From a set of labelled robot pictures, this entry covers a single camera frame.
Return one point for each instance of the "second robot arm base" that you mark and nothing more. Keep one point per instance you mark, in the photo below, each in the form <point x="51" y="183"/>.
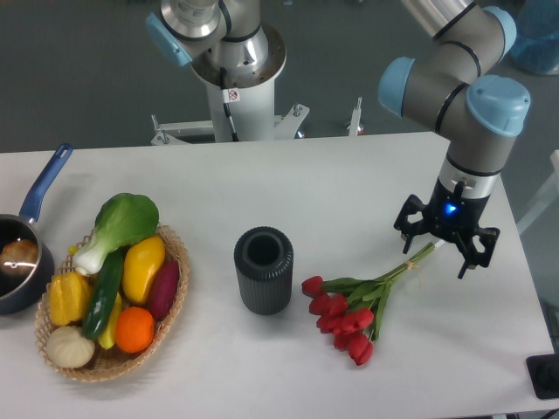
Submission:
<point x="226" y="42"/>

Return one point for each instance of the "red tulip bouquet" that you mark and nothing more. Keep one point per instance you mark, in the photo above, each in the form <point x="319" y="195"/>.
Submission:
<point x="351" y="309"/>

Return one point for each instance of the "brown bread in pot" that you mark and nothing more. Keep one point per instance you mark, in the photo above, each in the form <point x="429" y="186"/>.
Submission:
<point x="19" y="258"/>

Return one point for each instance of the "blue handled saucepan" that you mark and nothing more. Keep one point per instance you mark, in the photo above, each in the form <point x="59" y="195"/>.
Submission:
<point x="18" y="293"/>

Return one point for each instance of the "green bok choy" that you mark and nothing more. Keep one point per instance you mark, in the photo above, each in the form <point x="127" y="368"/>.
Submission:
<point x="125" y="219"/>

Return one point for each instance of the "white steamed bun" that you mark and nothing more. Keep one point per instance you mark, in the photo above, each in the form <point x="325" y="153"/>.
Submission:
<point x="68" y="348"/>

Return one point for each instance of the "woven wicker basket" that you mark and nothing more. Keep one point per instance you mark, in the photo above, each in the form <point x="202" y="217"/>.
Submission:
<point x="110" y="364"/>

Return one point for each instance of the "green cucumber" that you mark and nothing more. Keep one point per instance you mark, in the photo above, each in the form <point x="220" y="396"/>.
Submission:
<point x="103" y="296"/>

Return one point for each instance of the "black device at edge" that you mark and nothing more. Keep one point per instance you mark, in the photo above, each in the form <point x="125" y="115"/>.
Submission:
<point x="543" y="372"/>

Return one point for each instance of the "dark grey ribbed vase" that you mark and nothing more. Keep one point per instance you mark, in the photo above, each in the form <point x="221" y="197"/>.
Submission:
<point x="263" y="258"/>

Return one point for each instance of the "yellow banana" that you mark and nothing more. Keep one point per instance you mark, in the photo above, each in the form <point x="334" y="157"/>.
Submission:
<point x="107" y="338"/>

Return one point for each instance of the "yellow mango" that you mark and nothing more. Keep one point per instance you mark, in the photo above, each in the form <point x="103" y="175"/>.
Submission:
<point x="142" y="262"/>

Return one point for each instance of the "orange fruit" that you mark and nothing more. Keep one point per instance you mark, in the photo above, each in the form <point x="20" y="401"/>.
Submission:
<point x="135" y="330"/>

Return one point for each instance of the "yellow bell pepper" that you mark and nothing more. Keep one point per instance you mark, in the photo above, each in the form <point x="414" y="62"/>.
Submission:
<point x="68" y="298"/>

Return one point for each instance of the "purple sweet potato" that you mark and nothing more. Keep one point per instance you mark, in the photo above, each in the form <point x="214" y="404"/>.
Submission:
<point x="163" y="290"/>

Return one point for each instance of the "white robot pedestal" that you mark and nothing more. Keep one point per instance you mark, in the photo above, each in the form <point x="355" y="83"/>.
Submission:
<point x="236" y="114"/>

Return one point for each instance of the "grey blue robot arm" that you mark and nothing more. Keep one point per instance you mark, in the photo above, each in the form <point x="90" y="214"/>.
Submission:
<point x="453" y="94"/>

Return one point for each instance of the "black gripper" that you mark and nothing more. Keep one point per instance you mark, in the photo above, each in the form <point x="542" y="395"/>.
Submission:
<point x="457" y="203"/>

